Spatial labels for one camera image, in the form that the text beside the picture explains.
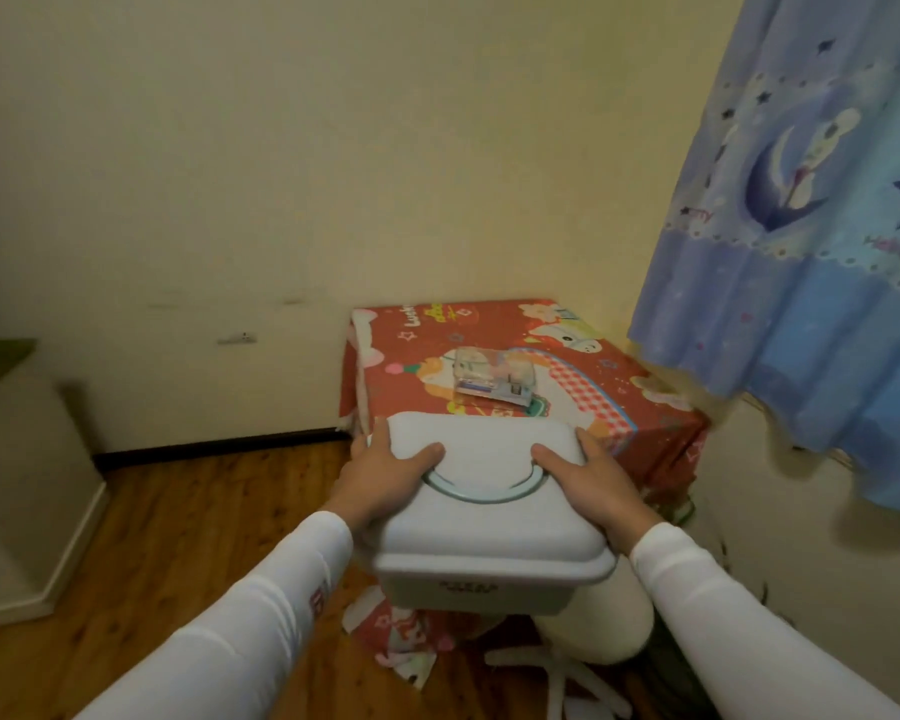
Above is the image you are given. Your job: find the white swivel chair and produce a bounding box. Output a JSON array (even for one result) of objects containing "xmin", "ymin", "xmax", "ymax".
[{"xmin": 484, "ymin": 556, "xmax": 657, "ymax": 720}]

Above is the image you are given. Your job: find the white cabinet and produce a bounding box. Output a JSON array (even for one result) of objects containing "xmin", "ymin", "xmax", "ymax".
[{"xmin": 0, "ymin": 338, "xmax": 111, "ymax": 632}]

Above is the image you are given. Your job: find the person's left hand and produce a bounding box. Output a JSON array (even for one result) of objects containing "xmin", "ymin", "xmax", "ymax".
[{"xmin": 322, "ymin": 416, "xmax": 447, "ymax": 534}]

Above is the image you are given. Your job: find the person's left forearm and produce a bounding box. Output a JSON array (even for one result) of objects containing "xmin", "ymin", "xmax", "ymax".
[{"xmin": 73, "ymin": 511, "xmax": 355, "ymax": 720}]

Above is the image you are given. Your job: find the red cartoon print tablecloth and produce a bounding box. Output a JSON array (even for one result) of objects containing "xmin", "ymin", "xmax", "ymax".
[{"xmin": 339, "ymin": 298, "xmax": 712, "ymax": 691}]

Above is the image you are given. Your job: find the person's right hand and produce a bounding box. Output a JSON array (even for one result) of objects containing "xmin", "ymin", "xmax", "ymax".
[{"xmin": 531, "ymin": 427, "xmax": 666, "ymax": 557}]

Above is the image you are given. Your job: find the clear plastic small box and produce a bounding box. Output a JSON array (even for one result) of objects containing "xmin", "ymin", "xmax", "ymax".
[{"xmin": 453, "ymin": 346, "xmax": 537, "ymax": 408}]

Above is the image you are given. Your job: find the light blue plastic storage box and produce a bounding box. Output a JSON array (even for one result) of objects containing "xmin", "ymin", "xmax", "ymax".
[{"xmin": 354, "ymin": 412, "xmax": 619, "ymax": 617}]

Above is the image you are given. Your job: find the person's right forearm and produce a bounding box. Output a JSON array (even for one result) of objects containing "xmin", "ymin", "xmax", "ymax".
[{"xmin": 628, "ymin": 521, "xmax": 900, "ymax": 720}]

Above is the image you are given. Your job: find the blue cartoon print curtain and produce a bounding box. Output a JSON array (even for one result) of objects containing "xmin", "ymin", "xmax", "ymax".
[{"xmin": 627, "ymin": 0, "xmax": 900, "ymax": 518}]

